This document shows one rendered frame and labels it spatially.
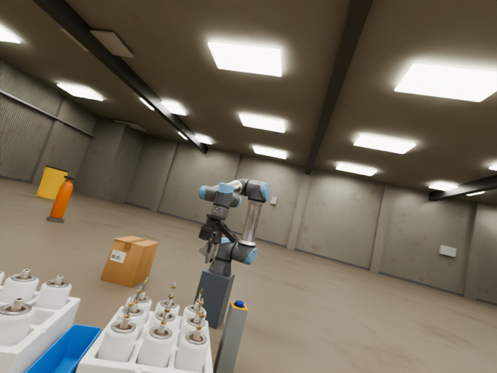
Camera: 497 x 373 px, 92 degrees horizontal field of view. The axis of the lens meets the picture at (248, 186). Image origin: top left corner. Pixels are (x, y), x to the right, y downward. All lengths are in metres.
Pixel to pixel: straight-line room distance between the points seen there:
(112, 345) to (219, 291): 0.81
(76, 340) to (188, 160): 10.28
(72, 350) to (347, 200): 9.62
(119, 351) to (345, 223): 9.52
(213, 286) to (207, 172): 9.33
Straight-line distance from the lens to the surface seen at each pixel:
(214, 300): 1.64
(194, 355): 0.95
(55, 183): 7.15
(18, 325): 1.03
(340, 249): 10.04
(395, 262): 10.60
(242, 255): 1.56
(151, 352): 0.94
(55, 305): 1.24
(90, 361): 0.96
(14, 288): 1.27
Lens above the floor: 0.68
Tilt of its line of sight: 8 degrees up
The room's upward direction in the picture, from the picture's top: 15 degrees clockwise
